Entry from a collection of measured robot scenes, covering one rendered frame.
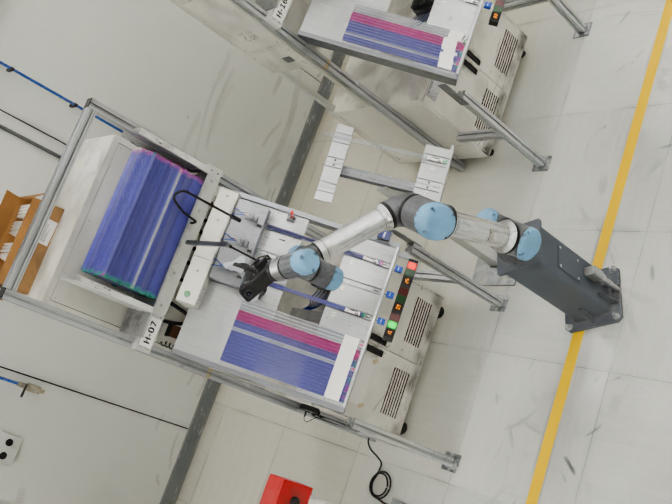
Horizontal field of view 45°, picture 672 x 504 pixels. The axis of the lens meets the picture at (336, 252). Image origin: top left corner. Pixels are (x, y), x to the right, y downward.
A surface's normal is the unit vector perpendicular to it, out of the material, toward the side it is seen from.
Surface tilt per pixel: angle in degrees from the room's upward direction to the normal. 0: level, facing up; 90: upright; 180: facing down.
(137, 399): 90
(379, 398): 90
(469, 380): 0
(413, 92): 0
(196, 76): 90
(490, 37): 90
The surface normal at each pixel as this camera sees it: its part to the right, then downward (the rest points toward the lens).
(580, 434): -0.70, -0.40
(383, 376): 0.64, 0.04
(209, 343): -0.04, -0.25
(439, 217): 0.40, 0.29
